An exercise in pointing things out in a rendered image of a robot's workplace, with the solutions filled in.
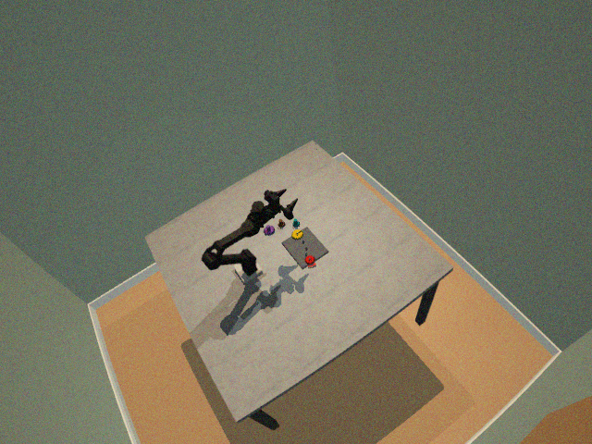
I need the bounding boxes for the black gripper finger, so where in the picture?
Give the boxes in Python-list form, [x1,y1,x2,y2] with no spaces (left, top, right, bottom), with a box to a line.
[270,189,287,197]
[287,199,298,211]

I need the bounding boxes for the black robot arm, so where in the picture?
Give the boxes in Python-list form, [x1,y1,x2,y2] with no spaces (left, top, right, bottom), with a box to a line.
[201,193,281,276]

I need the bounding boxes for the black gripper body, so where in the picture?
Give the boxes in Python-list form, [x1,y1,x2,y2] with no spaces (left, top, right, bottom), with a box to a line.
[264,190,294,220]

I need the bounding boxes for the yellow gear with black stripe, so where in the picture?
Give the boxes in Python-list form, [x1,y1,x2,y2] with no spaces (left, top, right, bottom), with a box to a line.
[291,229,303,240]

